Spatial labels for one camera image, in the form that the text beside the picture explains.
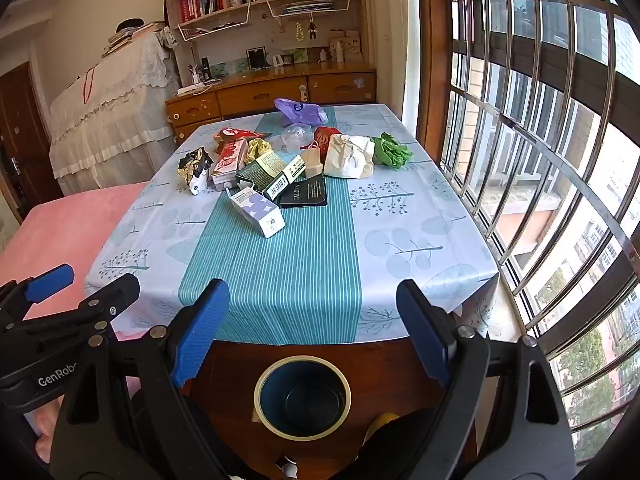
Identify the green and black box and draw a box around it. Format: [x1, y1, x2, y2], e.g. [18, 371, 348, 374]
[236, 149, 287, 192]

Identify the white lace cover cloth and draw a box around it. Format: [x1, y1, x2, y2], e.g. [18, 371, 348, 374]
[48, 22, 181, 196]

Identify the clear plastic bag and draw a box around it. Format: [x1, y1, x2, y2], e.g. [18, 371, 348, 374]
[280, 122, 313, 153]

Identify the pile of books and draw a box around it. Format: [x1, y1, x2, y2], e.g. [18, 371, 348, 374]
[102, 19, 166, 56]

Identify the red snack wrapper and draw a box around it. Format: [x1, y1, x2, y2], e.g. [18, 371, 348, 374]
[214, 127, 266, 143]

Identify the blue bin with cream rim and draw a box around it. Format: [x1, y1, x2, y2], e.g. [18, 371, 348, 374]
[253, 355, 352, 437]

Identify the brown wooden door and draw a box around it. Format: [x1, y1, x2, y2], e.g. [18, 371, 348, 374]
[0, 62, 63, 221]

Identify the crumpled green paper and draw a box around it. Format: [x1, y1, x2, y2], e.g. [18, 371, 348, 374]
[370, 132, 414, 167]

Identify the person's leg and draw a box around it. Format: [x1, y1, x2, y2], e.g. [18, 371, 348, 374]
[130, 390, 251, 480]
[350, 405, 451, 480]

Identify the purple plastic bag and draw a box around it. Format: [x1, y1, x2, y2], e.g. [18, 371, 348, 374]
[274, 98, 329, 127]

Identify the white wire basket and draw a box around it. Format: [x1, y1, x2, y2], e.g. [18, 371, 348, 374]
[265, 0, 363, 18]
[177, 2, 251, 41]

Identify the yellow slipper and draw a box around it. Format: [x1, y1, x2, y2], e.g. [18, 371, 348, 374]
[367, 412, 401, 441]

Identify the pink bed sheet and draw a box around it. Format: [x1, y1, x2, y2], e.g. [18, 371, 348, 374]
[0, 182, 151, 411]

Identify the gold and black wrapper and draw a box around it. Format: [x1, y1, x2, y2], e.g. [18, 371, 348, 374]
[177, 147, 215, 183]

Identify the crumpled white paper bag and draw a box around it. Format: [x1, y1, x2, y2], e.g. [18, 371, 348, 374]
[323, 133, 375, 180]

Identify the metal window grille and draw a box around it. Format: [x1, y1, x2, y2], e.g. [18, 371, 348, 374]
[440, 0, 640, 461]

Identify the beige card box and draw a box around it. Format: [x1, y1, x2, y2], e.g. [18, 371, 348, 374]
[330, 30, 362, 63]

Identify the small beige box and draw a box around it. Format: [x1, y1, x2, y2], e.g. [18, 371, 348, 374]
[303, 142, 326, 179]

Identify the white and purple carton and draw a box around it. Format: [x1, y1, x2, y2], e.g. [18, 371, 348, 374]
[226, 186, 286, 239]

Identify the black booklet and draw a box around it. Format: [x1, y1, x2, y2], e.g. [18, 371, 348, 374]
[279, 178, 328, 209]

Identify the red and white box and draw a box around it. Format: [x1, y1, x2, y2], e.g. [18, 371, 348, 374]
[210, 139, 251, 190]

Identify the wooden desk with drawers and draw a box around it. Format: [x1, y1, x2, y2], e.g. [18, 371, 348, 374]
[165, 62, 377, 143]

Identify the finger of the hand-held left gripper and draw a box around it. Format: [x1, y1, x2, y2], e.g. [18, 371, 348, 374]
[0, 264, 75, 321]
[15, 274, 141, 346]

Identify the person's right leg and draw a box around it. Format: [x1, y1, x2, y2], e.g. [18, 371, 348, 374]
[350, 405, 451, 480]

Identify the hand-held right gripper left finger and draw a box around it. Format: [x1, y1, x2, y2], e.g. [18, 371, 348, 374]
[49, 278, 236, 480]

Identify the red crumpled wrapper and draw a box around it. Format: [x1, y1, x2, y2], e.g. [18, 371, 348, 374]
[300, 126, 343, 161]

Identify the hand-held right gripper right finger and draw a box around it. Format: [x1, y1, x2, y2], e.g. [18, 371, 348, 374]
[396, 279, 578, 480]

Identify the crumpled gold wrapper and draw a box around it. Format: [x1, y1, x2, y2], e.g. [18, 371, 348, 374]
[243, 138, 272, 166]

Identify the person's left leg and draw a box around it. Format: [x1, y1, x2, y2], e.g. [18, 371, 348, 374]
[130, 390, 251, 480]

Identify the person's left hand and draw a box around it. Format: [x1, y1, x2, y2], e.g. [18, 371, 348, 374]
[30, 400, 66, 463]

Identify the row of red books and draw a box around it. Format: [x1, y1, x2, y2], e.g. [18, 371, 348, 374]
[179, 0, 223, 23]

